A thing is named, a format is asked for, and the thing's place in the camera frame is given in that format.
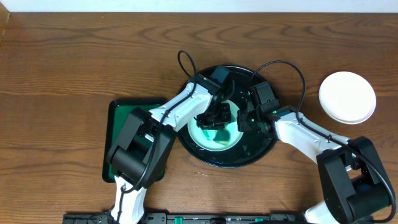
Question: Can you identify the round black tray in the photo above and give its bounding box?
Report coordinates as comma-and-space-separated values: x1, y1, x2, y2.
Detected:
178, 65, 277, 168

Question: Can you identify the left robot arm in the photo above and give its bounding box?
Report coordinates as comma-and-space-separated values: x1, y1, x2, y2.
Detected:
104, 75, 236, 223

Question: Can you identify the dark green sponge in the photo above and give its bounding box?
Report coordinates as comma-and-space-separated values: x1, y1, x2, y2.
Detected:
213, 129, 231, 146

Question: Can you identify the white plate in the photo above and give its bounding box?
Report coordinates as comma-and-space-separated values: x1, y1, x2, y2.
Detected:
318, 71, 376, 116

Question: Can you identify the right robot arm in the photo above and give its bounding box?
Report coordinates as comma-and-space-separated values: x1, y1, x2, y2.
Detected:
237, 107, 397, 223

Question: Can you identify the mint plate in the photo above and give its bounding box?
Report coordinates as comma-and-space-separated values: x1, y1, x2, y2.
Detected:
187, 100, 243, 152
326, 111, 373, 125

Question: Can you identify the green rectangular water tray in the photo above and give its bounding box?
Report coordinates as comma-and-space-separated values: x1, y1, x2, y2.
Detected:
102, 98, 167, 183

